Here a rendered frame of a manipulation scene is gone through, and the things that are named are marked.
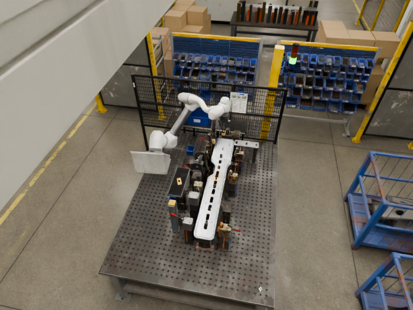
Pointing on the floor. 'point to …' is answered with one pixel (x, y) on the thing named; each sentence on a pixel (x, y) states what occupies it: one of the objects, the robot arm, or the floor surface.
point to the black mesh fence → (205, 101)
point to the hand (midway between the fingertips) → (224, 130)
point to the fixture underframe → (125, 290)
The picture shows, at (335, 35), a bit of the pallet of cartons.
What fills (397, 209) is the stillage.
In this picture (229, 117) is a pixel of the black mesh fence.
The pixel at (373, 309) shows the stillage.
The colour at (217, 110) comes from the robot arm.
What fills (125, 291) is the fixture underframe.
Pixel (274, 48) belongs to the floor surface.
